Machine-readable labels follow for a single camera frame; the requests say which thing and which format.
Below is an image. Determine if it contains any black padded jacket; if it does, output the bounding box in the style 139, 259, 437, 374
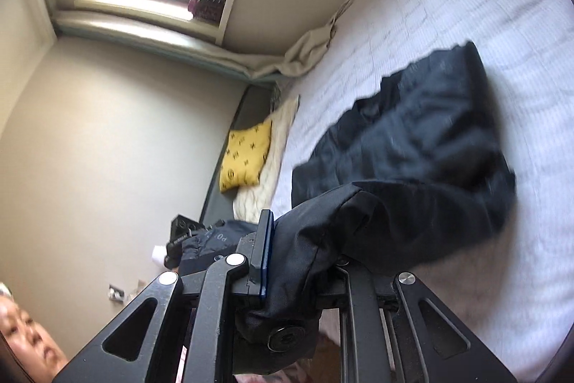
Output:
234, 43, 516, 374

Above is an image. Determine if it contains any cream fringed blanket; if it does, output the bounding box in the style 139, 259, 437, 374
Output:
232, 95, 300, 224

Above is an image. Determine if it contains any yellow patterned pillow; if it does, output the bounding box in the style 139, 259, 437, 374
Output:
219, 121, 272, 192

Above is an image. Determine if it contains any dark bed footboard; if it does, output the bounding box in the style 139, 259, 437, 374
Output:
199, 85, 272, 225

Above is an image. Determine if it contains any person's face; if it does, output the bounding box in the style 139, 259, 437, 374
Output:
1, 295, 68, 383

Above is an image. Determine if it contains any white quilted mattress cover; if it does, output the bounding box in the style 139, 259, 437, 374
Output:
272, 0, 573, 382

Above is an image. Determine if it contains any wall power socket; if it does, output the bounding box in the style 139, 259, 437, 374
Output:
108, 285, 126, 303

